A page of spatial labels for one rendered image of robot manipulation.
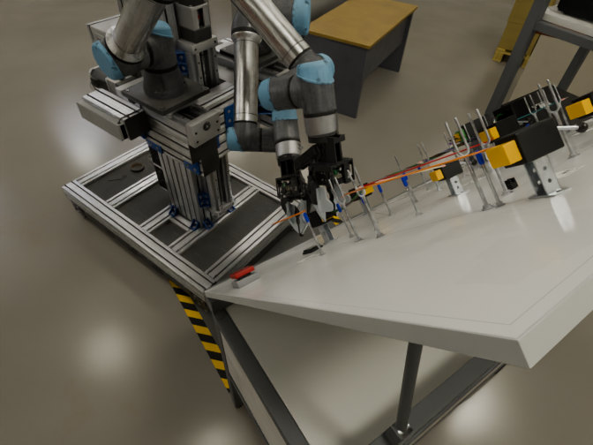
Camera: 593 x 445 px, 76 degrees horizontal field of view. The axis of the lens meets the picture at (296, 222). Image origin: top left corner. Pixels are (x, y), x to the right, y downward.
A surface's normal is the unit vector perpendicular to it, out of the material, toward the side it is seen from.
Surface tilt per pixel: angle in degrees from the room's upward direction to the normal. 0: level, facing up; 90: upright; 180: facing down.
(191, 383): 0
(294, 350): 0
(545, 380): 0
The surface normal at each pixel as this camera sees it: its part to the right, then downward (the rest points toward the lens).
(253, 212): 0.04, -0.69
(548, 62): -0.60, 0.56
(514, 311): -0.40, -0.91
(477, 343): -0.83, 0.38
